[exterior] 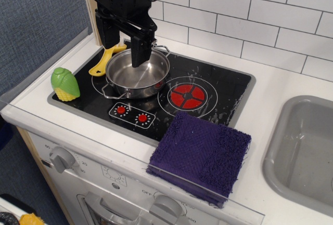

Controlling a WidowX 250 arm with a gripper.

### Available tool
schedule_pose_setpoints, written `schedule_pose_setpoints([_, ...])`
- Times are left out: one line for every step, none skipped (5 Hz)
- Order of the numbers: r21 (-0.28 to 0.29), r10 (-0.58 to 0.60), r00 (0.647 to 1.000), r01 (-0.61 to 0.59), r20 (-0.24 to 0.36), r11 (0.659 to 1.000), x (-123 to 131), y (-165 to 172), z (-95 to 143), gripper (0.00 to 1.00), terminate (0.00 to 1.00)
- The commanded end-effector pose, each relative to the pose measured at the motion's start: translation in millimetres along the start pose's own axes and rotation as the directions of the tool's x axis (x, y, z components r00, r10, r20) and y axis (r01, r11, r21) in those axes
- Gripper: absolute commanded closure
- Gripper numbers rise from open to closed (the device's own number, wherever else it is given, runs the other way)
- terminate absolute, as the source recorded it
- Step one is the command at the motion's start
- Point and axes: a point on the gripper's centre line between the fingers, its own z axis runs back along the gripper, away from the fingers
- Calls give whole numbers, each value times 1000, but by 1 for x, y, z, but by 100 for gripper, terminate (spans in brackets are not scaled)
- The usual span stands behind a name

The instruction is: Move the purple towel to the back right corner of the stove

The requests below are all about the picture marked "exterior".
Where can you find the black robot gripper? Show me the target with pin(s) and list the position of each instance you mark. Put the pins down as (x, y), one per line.
(130, 17)

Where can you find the left red stove knob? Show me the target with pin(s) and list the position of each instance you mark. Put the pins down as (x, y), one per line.
(121, 110)

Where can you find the red stove knob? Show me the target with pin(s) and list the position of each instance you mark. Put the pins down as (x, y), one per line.
(121, 110)
(142, 118)

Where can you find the right red stove knob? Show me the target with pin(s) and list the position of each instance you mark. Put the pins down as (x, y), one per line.
(142, 118)

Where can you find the purple folded towel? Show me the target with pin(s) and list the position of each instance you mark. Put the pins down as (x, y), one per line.
(200, 157)

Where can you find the stainless steel pot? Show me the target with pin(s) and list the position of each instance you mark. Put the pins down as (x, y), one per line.
(125, 81)

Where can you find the toy corn cob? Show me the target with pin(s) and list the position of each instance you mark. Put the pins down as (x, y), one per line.
(65, 84)

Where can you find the left grey oven dial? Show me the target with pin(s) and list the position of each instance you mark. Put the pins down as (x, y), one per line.
(61, 159)

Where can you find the grey oven dial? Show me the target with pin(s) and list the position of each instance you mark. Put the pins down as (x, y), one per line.
(166, 209)
(61, 159)

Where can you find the right grey oven dial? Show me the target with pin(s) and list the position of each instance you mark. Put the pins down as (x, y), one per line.
(166, 209)

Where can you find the yellow object on floor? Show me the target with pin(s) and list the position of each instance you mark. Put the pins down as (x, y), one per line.
(30, 219)

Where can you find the grey plastic sink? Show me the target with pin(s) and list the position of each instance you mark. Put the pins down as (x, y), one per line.
(298, 162)

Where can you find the grey oven door handle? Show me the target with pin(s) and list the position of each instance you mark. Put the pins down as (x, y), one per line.
(113, 210)

